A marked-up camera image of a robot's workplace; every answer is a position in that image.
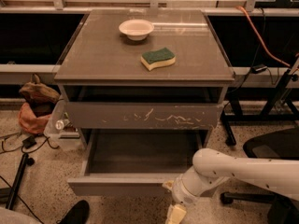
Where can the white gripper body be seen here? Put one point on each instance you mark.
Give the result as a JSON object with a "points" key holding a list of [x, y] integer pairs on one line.
{"points": [[179, 192]]}

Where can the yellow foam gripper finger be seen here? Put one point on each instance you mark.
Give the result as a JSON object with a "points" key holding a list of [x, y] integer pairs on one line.
{"points": [[175, 214]]}

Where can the grey drawer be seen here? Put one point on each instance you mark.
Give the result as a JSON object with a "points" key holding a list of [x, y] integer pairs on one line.
{"points": [[143, 116], [135, 162]]}

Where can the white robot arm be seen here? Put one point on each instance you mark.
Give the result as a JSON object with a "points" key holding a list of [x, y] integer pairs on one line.
{"points": [[211, 168]]}

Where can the grey drawer cabinet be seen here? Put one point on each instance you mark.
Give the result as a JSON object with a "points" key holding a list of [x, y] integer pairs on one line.
{"points": [[103, 65]]}

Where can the black shoe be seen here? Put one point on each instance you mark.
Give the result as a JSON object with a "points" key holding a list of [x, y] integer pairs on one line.
{"points": [[78, 214]]}

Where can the black office chair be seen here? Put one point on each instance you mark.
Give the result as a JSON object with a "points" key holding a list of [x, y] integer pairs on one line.
{"points": [[278, 157]]}

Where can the green yellow sponge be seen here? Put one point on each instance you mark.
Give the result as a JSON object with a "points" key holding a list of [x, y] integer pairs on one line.
{"points": [[158, 58]]}

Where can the clear plastic bin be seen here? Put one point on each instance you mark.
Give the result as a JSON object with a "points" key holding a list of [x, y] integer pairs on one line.
{"points": [[61, 131]]}

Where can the black power adapter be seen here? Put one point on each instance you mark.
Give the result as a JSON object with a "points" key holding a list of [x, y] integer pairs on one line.
{"points": [[257, 69]]}

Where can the black stand leg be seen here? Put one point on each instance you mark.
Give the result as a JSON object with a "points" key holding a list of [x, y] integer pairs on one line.
{"points": [[9, 195]]}

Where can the white bowl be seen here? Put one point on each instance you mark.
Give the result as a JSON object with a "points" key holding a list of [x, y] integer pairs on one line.
{"points": [[136, 30]]}

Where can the brown orange cloth bag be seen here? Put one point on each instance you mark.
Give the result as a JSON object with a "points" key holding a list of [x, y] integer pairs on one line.
{"points": [[40, 101]]}

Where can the black desk frame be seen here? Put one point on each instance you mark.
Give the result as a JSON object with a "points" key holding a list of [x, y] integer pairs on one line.
{"points": [[265, 115]]}

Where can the black floor cable box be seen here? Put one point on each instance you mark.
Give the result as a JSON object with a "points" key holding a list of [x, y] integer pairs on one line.
{"points": [[29, 142]]}

